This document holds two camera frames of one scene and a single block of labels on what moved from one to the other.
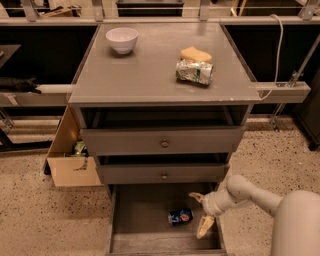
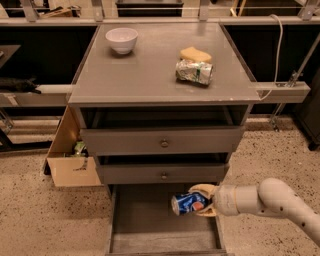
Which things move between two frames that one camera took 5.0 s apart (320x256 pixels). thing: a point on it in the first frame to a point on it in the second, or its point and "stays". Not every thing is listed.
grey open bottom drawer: x=138 y=222 stays
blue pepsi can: x=180 y=216 to x=188 y=203
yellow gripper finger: x=205 y=224 to x=209 y=211
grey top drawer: x=162 y=141 stays
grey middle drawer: x=161 y=173 stays
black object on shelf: x=26 y=84 stays
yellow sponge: x=191 y=54 stays
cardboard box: x=70 y=171 stays
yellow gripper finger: x=197 y=196 to x=206 y=189
